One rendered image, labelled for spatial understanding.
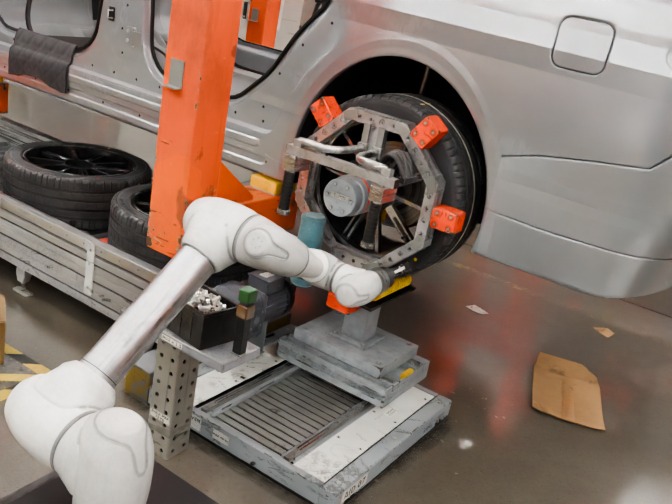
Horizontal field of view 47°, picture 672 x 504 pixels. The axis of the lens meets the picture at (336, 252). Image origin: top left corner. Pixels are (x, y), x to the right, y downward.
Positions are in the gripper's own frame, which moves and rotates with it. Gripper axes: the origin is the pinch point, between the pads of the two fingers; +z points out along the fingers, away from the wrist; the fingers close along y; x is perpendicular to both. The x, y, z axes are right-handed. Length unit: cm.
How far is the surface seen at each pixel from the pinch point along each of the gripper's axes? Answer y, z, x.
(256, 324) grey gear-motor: -55, -23, 7
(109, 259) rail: -95, -37, 55
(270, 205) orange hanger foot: -44, 3, 46
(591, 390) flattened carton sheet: -5, 102, -83
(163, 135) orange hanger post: -34, -45, 75
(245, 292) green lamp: -10, -69, 12
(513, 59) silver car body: 64, 7, 42
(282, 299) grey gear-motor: -54, -4, 12
